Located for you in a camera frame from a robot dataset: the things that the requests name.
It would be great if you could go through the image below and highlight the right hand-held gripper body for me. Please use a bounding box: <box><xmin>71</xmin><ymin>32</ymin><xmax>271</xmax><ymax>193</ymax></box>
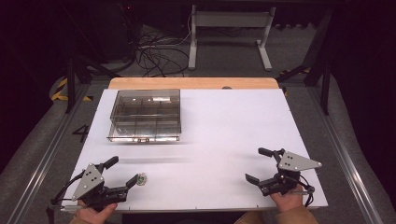
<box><xmin>257</xmin><ymin>148</ymin><xmax>323</xmax><ymax>198</ymax></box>

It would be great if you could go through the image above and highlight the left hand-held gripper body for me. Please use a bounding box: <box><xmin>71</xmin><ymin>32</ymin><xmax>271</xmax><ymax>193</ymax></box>
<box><xmin>72</xmin><ymin>162</ymin><xmax>129</xmax><ymax>210</ymax></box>

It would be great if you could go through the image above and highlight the small round shiny trinket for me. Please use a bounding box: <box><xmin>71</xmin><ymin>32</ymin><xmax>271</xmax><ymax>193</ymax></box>
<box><xmin>136</xmin><ymin>173</ymin><xmax>149</xmax><ymax>187</ymax></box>

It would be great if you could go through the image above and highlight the person's left hand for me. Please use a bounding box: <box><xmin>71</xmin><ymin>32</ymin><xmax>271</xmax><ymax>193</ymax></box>
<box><xmin>77</xmin><ymin>199</ymin><xmax>119</xmax><ymax>224</ymax></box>

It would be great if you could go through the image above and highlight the person's right hand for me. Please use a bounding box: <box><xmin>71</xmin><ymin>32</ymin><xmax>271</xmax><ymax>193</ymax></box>
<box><xmin>269</xmin><ymin>183</ymin><xmax>304</xmax><ymax>214</ymax></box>

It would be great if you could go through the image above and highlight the white board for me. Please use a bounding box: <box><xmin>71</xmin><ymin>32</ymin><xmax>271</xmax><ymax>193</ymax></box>
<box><xmin>61</xmin><ymin>88</ymin><xmax>329</xmax><ymax>213</ymax></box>

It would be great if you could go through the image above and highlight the clear plastic drawer organizer box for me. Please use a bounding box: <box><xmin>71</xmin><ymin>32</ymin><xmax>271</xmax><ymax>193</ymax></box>
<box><xmin>106</xmin><ymin>89</ymin><xmax>182</xmax><ymax>144</ymax></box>

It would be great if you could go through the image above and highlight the yellow black hazard tape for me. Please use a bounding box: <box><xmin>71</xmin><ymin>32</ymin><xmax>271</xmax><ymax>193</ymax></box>
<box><xmin>50</xmin><ymin>77</ymin><xmax>94</xmax><ymax>103</ymax></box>

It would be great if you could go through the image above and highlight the black metal stand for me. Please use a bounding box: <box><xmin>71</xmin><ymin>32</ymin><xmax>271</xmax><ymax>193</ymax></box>
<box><xmin>276</xmin><ymin>6</ymin><xmax>333</xmax><ymax>116</ymax></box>
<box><xmin>64</xmin><ymin>46</ymin><xmax>123</xmax><ymax>115</ymax></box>

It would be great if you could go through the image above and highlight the dark equipment cabinet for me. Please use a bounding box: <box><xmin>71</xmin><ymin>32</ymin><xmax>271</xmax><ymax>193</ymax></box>
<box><xmin>92</xmin><ymin>0</ymin><xmax>142</xmax><ymax>63</ymax></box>

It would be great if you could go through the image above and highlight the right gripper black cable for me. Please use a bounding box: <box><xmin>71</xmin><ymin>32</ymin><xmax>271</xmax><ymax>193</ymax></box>
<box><xmin>292</xmin><ymin>174</ymin><xmax>316</xmax><ymax>209</ymax></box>

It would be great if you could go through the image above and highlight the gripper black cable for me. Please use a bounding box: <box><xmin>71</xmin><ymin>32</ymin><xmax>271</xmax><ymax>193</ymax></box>
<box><xmin>46</xmin><ymin>169</ymin><xmax>87</xmax><ymax>224</ymax></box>
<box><xmin>292</xmin><ymin>174</ymin><xmax>316</xmax><ymax>209</ymax></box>

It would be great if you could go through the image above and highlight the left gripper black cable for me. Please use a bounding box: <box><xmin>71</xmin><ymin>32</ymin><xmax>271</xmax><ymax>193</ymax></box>
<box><xmin>46</xmin><ymin>169</ymin><xmax>87</xmax><ymax>224</ymax></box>

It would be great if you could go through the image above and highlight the grey metal floor rail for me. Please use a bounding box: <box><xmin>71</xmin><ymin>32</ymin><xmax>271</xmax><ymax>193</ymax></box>
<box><xmin>306</xmin><ymin>86</ymin><xmax>386</xmax><ymax>224</ymax></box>
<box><xmin>6</xmin><ymin>83</ymin><xmax>92</xmax><ymax>224</ymax></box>

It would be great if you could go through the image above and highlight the tangle of black floor cables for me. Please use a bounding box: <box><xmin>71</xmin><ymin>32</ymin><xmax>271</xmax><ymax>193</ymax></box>
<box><xmin>134</xmin><ymin>26</ymin><xmax>191</xmax><ymax>78</ymax></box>

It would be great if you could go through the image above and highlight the white metal table frame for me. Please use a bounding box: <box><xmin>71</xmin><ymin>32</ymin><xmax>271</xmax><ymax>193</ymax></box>
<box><xmin>188</xmin><ymin>4</ymin><xmax>277</xmax><ymax>72</ymax></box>

